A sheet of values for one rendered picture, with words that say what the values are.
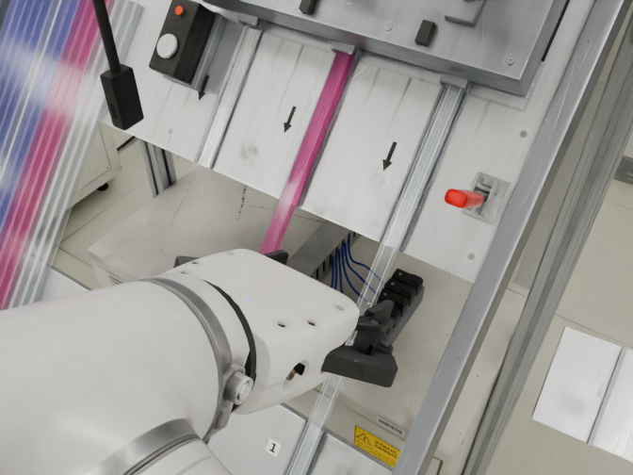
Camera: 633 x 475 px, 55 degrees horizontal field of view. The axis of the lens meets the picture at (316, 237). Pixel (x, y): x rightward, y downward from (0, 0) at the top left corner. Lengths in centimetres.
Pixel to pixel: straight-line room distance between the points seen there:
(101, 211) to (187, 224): 109
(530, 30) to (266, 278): 27
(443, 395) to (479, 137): 22
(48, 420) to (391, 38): 40
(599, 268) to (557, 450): 67
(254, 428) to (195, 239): 55
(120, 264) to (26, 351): 88
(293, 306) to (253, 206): 83
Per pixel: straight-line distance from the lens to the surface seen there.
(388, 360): 37
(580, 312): 193
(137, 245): 112
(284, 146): 60
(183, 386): 25
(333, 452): 59
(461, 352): 52
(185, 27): 64
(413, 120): 56
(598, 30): 55
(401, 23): 52
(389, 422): 88
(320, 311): 35
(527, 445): 163
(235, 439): 63
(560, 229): 79
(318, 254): 100
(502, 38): 50
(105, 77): 48
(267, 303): 33
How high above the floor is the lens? 138
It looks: 44 degrees down
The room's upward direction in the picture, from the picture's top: straight up
